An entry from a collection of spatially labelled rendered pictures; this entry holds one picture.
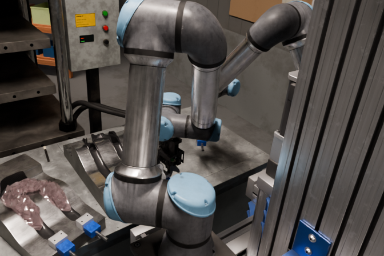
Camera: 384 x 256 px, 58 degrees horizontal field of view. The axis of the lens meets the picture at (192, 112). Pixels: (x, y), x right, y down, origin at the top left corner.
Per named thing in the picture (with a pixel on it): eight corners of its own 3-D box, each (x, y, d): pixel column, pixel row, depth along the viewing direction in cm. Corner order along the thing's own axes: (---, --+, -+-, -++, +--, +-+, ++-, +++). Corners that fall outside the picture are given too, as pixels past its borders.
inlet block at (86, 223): (112, 241, 120) (112, 230, 117) (102, 250, 116) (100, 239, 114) (88, 223, 126) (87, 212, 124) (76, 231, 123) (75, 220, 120)
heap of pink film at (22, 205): (76, 206, 129) (75, 190, 126) (32, 235, 116) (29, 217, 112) (36, 178, 142) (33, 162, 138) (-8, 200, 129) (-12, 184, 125)
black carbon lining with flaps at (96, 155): (146, 178, 145) (146, 160, 141) (111, 192, 136) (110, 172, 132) (110, 140, 169) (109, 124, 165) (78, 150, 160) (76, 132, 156)
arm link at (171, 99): (156, 99, 113) (161, 89, 121) (155, 128, 118) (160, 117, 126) (179, 102, 113) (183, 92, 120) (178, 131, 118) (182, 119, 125)
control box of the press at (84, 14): (126, 203, 255) (121, -4, 188) (87, 219, 238) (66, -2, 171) (112, 187, 270) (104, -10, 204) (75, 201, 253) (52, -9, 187)
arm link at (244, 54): (290, 28, 99) (200, 114, 133) (306, 23, 107) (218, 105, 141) (266, -2, 101) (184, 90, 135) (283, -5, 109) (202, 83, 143)
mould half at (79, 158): (166, 194, 147) (167, 168, 141) (109, 219, 133) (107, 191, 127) (113, 140, 182) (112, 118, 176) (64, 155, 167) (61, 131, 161)
